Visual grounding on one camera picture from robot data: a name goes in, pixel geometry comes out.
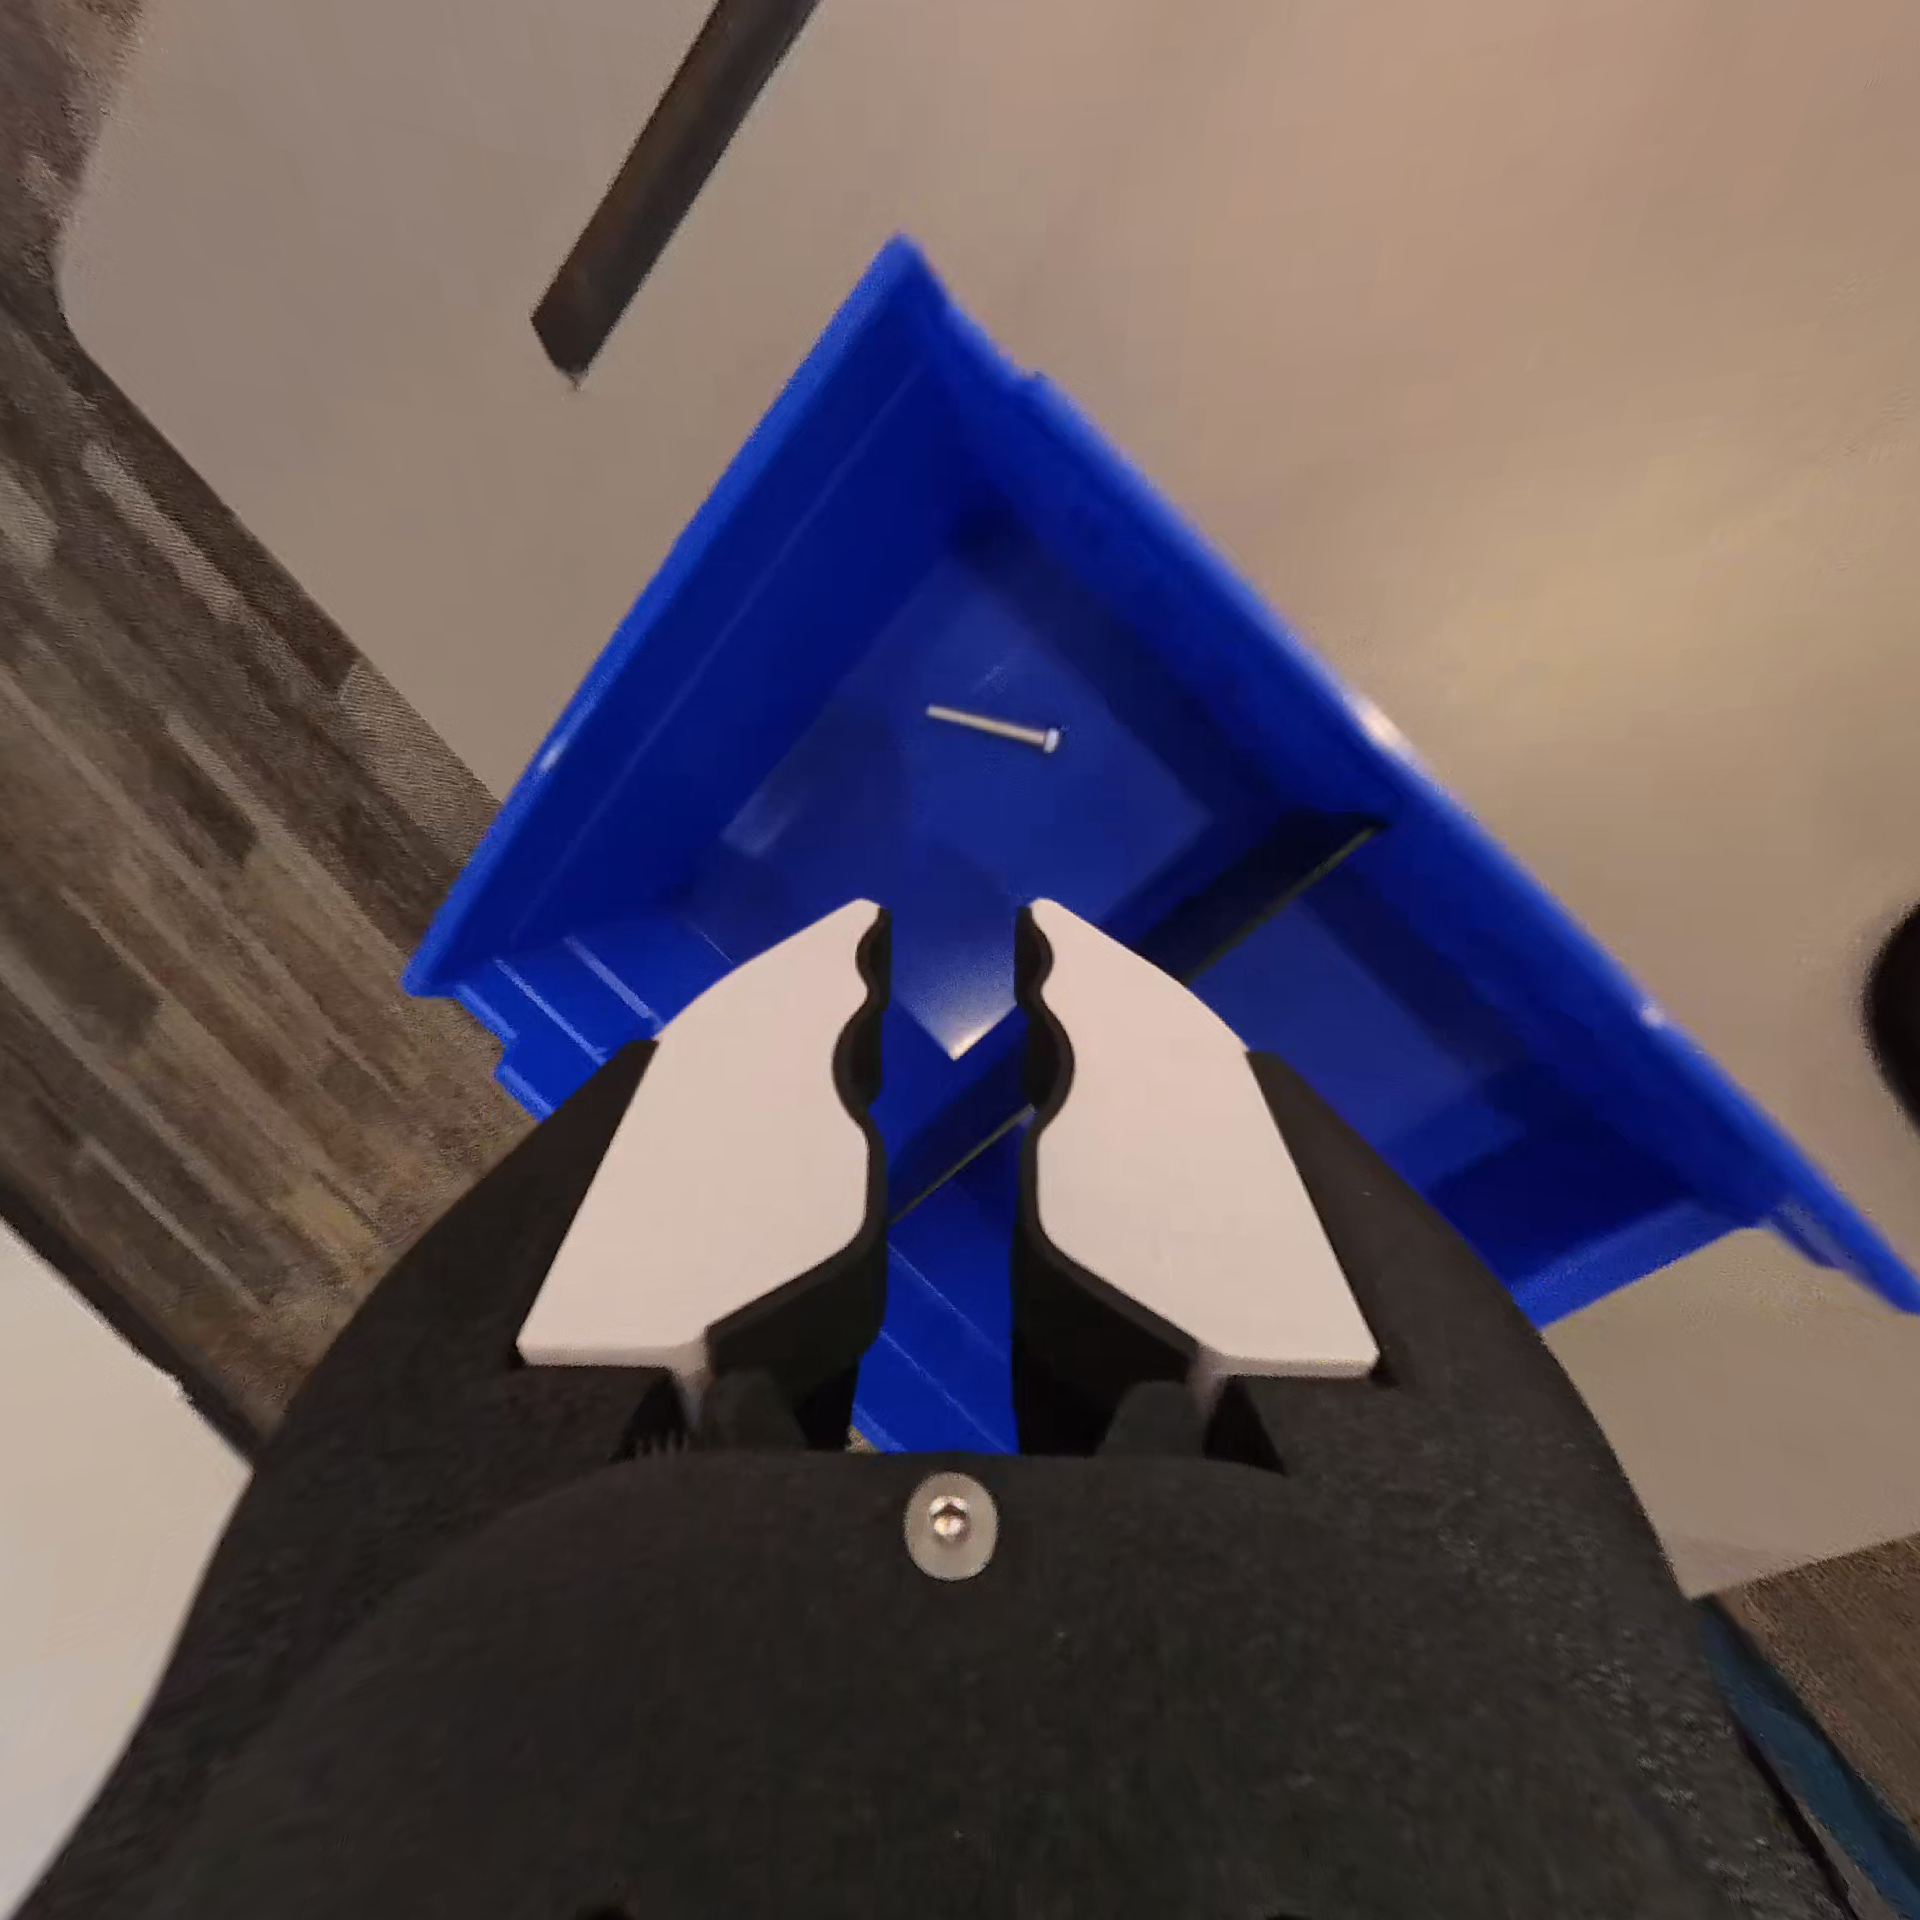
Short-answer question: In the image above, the blue bin with divider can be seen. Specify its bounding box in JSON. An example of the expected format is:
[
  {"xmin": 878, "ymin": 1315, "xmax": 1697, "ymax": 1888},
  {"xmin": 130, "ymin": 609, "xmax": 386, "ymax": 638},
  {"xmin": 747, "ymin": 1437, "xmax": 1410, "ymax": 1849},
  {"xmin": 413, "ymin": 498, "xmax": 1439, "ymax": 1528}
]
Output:
[{"xmin": 403, "ymin": 233, "xmax": 1920, "ymax": 1457}]

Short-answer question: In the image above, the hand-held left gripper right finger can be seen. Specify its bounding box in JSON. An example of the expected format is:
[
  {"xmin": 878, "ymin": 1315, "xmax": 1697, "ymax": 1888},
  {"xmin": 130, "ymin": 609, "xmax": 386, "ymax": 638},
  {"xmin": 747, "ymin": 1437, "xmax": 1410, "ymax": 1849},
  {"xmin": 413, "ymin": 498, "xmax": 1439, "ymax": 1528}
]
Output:
[{"xmin": 1013, "ymin": 898, "xmax": 1381, "ymax": 1451}]

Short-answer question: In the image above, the silver bolt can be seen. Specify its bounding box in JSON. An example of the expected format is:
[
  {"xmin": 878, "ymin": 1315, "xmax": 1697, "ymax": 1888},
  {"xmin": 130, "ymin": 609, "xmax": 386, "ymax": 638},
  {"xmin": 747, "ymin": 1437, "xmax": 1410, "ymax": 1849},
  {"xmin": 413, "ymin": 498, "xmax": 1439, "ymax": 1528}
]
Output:
[{"xmin": 921, "ymin": 701, "xmax": 1066, "ymax": 754}]

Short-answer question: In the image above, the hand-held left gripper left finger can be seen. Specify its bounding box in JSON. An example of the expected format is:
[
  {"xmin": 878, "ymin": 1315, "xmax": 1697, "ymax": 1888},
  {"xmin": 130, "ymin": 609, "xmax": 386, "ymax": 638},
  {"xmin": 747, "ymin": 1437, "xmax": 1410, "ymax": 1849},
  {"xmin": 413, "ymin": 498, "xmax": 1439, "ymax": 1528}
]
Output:
[{"xmin": 514, "ymin": 898, "xmax": 893, "ymax": 1451}]

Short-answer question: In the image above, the grey desk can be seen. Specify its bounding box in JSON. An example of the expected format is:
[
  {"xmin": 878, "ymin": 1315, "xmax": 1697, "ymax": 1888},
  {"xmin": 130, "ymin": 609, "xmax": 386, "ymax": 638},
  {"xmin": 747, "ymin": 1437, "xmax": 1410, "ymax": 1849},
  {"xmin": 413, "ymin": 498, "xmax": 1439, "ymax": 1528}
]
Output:
[{"xmin": 53, "ymin": 0, "xmax": 1920, "ymax": 1599}]

